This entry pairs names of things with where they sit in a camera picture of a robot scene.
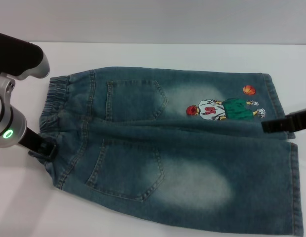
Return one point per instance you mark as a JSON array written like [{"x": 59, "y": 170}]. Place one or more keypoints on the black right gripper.
[{"x": 299, "y": 119}]

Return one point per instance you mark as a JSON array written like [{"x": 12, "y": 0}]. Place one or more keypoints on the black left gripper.
[{"x": 31, "y": 142}]

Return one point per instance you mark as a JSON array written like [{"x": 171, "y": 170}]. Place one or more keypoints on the blue denim shorts with basketball print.
[{"x": 192, "y": 160}]

